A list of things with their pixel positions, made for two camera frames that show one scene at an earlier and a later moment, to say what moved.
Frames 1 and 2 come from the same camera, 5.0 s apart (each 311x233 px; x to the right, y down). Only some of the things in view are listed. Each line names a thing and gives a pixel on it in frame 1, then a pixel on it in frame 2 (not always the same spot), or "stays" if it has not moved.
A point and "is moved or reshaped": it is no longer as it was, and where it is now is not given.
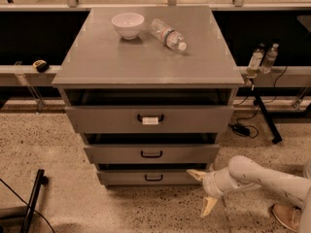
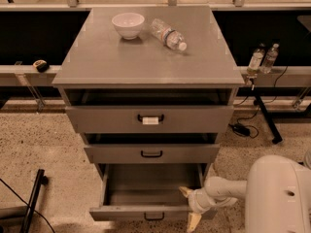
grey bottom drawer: x=147 y=178 is moved or reshaped
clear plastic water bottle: x=169 y=36 stays
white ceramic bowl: x=128 y=24 stays
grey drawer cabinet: x=150 y=89 stays
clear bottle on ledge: x=256 y=59 stays
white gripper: x=211 y=184 -> x=195 y=200
